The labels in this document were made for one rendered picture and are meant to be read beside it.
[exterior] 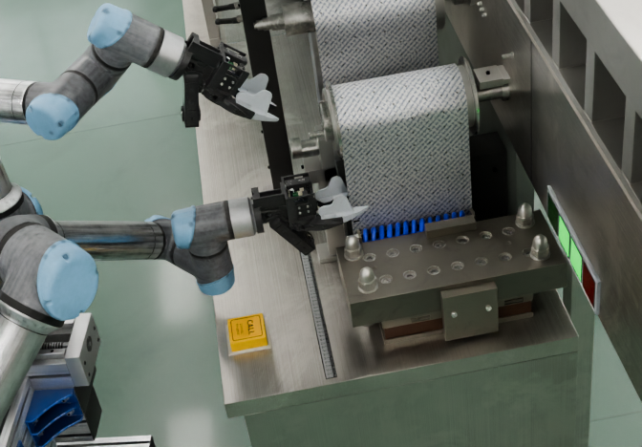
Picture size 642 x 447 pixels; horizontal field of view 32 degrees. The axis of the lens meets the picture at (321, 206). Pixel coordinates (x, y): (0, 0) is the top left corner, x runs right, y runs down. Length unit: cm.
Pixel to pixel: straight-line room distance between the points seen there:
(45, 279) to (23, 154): 273
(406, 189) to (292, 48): 99
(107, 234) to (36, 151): 245
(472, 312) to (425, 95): 40
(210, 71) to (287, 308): 52
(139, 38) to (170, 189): 224
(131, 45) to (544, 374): 97
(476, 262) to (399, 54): 45
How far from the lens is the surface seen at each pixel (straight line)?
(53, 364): 243
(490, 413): 219
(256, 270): 229
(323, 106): 203
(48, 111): 186
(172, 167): 421
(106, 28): 188
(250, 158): 260
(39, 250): 184
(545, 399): 220
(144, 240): 214
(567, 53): 176
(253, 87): 202
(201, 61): 194
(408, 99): 201
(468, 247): 208
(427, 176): 209
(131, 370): 345
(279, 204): 205
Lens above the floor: 240
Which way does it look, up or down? 38 degrees down
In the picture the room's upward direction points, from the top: 9 degrees counter-clockwise
